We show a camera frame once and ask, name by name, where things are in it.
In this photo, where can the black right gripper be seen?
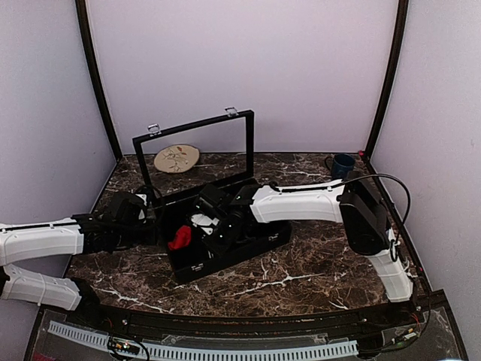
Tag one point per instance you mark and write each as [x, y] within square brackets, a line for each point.
[219, 253]

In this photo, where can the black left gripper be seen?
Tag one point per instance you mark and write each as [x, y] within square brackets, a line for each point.
[151, 235]

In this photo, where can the red white sock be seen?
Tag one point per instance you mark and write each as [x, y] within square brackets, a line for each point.
[181, 239]

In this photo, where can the black glass-lid display case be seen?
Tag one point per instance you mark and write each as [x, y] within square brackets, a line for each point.
[196, 261]

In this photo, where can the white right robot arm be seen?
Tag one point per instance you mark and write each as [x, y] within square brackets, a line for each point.
[354, 203]

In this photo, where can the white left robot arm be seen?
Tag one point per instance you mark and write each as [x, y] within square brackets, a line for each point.
[75, 235]

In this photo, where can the round beige decorated plate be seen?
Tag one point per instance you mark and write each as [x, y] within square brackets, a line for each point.
[176, 159]

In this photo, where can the dark blue mug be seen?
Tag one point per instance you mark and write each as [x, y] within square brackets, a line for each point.
[339, 165]

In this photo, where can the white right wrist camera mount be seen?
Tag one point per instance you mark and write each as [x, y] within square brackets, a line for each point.
[204, 223]

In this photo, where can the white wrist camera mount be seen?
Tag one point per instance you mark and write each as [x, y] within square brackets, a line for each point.
[141, 202]
[204, 223]

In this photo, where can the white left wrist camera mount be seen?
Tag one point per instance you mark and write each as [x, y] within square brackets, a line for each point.
[141, 202]

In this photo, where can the white slotted cable duct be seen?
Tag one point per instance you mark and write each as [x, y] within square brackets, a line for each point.
[183, 348]

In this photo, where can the black curved front rail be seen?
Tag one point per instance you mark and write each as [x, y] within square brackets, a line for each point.
[360, 321]

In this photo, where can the left black frame post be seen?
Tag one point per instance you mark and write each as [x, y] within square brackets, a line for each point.
[95, 77]

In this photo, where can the black frame post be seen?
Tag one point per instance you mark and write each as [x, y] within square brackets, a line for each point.
[95, 77]
[389, 79]

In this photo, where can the right black frame post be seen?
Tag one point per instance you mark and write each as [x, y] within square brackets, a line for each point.
[389, 79]

